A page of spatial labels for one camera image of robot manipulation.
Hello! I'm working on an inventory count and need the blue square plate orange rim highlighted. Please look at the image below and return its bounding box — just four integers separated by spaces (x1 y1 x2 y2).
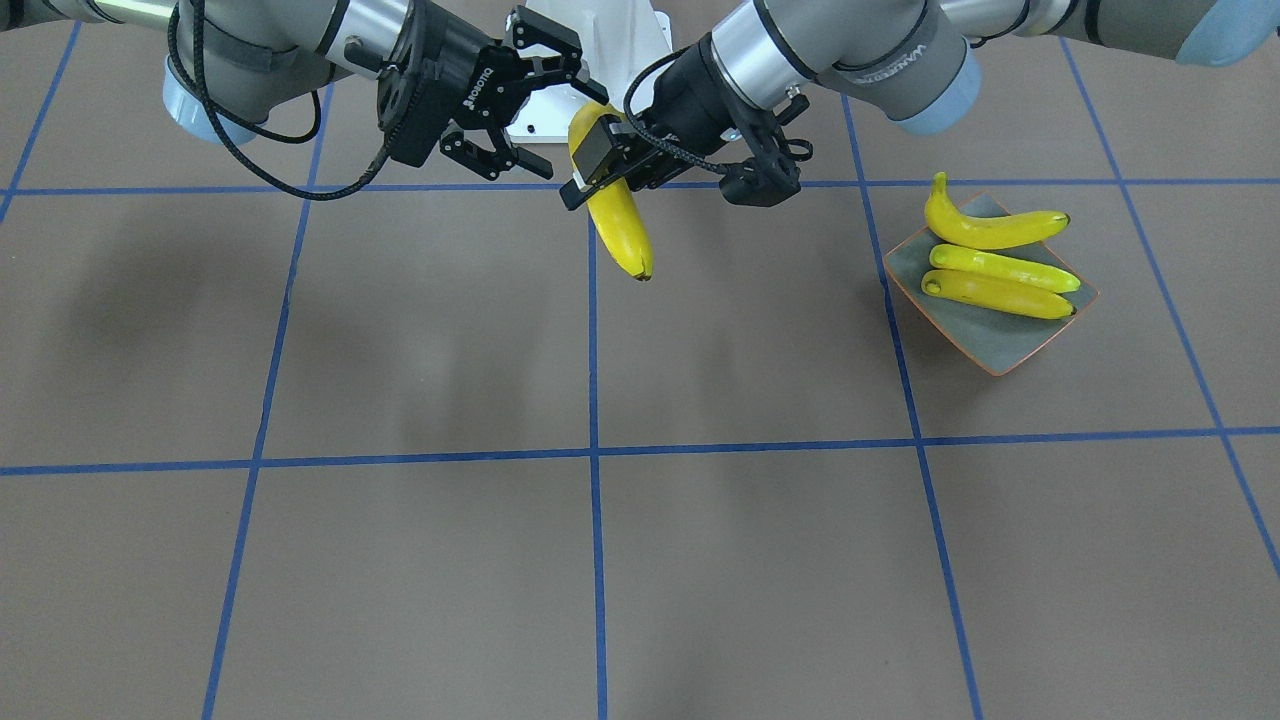
883 227 1100 377

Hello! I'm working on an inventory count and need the yellow banana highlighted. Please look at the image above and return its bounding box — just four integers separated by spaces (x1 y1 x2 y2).
920 269 1076 320
568 100 654 281
924 172 1071 251
928 243 1082 293

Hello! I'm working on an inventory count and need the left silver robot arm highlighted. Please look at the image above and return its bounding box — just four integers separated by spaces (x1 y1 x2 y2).
561 1 1277 210

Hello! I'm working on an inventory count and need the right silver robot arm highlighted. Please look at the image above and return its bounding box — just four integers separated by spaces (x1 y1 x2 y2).
3 1 608 181

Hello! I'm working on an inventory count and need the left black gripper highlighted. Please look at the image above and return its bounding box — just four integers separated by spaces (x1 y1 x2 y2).
559 35 754 211

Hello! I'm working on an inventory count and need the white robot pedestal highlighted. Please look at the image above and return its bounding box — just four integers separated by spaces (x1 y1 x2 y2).
508 1 675 145

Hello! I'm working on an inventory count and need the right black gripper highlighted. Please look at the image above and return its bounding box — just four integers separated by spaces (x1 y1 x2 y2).
385 1 609 181

